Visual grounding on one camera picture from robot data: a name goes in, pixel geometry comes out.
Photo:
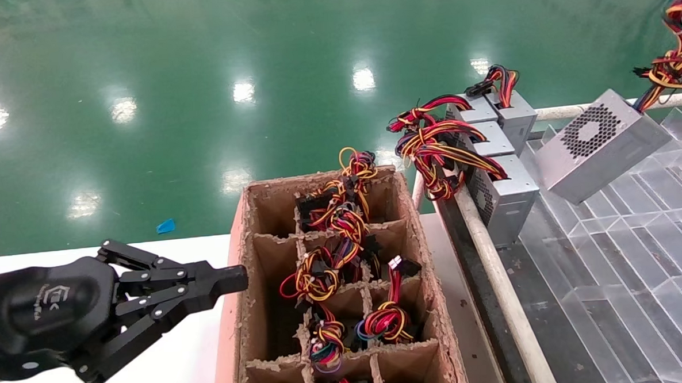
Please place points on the white pipe post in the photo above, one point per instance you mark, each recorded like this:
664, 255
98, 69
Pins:
419, 191

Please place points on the clear acrylic divider tray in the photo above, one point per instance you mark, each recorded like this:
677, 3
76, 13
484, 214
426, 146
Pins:
637, 259

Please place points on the blue plastic scrap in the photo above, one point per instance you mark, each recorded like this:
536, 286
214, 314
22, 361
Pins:
166, 226

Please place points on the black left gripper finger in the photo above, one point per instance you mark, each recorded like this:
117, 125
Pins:
218, 277

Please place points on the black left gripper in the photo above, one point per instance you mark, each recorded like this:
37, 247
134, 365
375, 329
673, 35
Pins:
41, 308

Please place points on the brown cardboard divider box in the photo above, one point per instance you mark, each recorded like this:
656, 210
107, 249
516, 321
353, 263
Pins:
265, 310

